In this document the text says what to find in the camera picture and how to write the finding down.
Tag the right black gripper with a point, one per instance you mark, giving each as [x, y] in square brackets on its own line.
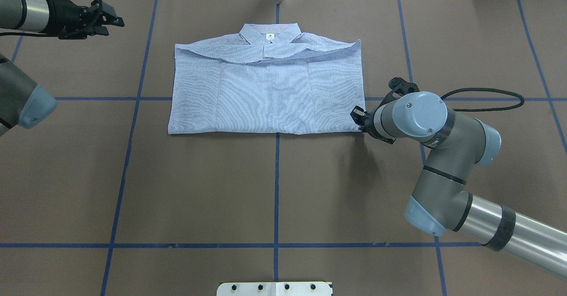
[359, 115]

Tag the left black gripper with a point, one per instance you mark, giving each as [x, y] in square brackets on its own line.
[63, 14]

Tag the light blue striped shirt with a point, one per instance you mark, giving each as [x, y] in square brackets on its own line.
[266, 79]

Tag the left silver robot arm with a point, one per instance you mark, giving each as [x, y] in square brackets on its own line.
[24, 102]

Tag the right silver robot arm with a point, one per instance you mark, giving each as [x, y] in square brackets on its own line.
[439, 201]

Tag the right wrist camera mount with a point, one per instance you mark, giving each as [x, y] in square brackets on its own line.
[398, 88]

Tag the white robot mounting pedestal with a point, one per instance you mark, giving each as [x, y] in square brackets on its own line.
[289, 288]

